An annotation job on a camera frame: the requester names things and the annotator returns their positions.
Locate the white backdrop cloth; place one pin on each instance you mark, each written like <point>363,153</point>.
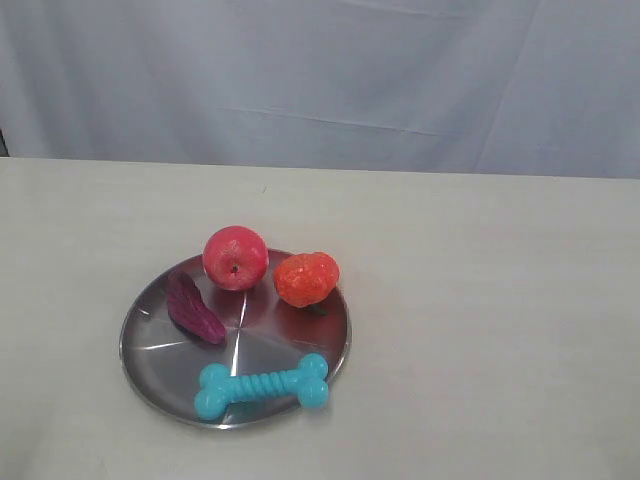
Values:
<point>509,87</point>

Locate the orange-red toy strawberry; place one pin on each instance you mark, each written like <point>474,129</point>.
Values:
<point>305,280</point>

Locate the purple sweet potato slice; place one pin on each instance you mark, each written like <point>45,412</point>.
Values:
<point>187,309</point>

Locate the teal toy dog bone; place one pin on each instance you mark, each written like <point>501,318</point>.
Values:
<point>219,389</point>

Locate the red apple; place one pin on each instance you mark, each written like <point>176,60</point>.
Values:
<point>235,258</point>

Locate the round stainless steel plate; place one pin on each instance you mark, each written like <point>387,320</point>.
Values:
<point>162,361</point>

